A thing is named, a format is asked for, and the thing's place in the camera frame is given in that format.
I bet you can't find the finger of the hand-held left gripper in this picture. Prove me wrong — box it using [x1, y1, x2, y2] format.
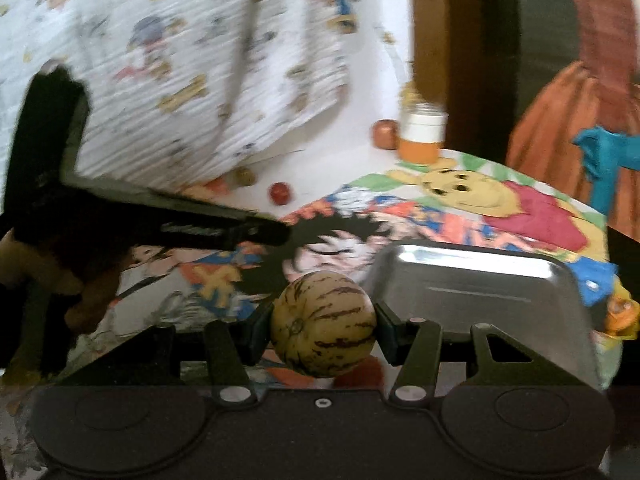
[155, 192, 293, 251]

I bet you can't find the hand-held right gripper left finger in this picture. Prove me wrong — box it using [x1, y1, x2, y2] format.
[65, 305, 275, 406]

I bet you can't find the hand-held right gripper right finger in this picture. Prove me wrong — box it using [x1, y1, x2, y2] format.
[375, 302, 596, 406]

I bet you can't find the striped yellow melon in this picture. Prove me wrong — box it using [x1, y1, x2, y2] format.
[270, 271, 377, 378]

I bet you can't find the metal tray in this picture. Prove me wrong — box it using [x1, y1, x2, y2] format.
[367, 242, 603, 386]

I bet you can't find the person's left hand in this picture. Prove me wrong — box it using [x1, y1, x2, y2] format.
[0, 230, 123, 333]

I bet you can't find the printed white blanket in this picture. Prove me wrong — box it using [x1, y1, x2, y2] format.
[0, 0, 361, 201]

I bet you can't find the copper-coloured apple ornament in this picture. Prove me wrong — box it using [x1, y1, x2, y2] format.
[371, 119, 401, 151]

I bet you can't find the white and orange jar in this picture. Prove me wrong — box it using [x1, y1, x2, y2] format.
[398, 102, 447, 165]

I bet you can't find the orange curled peel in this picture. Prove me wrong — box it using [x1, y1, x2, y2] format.
[606, 295, 635, 336]

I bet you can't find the yellow bowl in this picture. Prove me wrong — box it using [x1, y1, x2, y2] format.
[600, 275, 640, 341]

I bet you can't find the dark wooden door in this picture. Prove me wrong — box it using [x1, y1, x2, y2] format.
[445, 0, 523, 161]

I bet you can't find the brown wooden frame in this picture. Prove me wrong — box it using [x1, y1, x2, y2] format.
[410, 0, 448, 111]

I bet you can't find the wall poster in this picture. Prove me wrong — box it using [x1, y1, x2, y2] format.
[505, 0, 640, 241]

